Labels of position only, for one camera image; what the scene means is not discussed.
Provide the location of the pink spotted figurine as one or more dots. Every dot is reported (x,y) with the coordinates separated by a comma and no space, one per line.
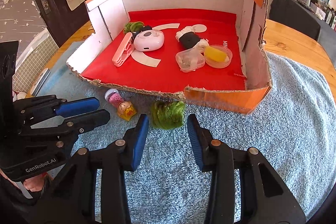
(115,99)

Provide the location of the black white sushi roll toy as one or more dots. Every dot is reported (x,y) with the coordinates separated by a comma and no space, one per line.
(190,40)

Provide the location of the green yarn bundle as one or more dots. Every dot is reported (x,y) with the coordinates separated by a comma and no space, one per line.
(132,26)

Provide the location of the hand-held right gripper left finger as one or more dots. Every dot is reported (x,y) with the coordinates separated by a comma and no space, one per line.
(140,140)

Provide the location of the person's left hand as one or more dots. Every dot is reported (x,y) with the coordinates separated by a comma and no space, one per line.
(32,183)

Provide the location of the white tiled counter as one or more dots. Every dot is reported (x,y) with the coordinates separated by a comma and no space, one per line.
(29,61)

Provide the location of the red paper liner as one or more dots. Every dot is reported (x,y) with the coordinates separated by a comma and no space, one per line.
(157,77)

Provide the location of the small clear plastic box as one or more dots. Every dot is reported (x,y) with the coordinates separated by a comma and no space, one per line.
(189,62)

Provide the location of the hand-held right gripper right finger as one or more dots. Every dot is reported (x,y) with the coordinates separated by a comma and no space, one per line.
(195,142)

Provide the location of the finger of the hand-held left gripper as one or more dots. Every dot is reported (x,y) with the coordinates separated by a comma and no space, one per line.
(94,117)
(78,106)

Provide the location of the dark cloth covered sideboard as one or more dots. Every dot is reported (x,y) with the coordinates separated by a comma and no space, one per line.
(288,14)

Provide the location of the black-haired doll figurine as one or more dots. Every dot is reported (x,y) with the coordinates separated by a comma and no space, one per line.
(146,28)

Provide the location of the green plush lettuce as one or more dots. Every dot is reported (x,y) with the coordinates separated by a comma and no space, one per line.
(168,115)

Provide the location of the white flat device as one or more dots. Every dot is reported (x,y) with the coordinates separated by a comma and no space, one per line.
(39,82)

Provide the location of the pink plastic clip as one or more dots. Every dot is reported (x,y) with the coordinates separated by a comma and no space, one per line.
(120,56)

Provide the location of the pink round device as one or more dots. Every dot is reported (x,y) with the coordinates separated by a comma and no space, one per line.
(149,41)

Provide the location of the yellow round cap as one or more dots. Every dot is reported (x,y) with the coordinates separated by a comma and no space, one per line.
(215,54)

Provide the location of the row of small sideboard items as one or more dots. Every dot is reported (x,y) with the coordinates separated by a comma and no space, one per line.
(317,1)

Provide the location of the clear round plastic lid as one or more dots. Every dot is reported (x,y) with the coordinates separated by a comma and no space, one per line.
(225,61)

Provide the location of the orange cardboard box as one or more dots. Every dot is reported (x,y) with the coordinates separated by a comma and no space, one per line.
(223,100)

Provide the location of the blue fluffy towel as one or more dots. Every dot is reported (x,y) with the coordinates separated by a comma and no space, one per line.
(288,134)

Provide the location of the yellow figurine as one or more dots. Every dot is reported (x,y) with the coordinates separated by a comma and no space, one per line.
(126,109)

